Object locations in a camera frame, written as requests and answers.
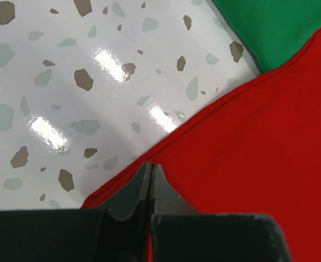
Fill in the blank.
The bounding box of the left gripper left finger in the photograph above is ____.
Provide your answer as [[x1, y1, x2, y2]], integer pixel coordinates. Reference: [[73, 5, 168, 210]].
[[0, 162, 152, 261]]

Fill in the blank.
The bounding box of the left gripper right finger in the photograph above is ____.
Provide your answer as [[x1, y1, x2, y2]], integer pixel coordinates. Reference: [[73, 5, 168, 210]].
[[150, 164, 292, 261]]

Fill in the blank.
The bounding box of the red t shirt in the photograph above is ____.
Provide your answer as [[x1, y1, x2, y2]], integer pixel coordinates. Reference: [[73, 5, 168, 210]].
[[83, 28, 321, 261]]

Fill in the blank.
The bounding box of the folded green t shirt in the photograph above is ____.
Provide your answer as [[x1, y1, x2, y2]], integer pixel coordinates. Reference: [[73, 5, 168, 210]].
[[214, 0, 321, 73]]

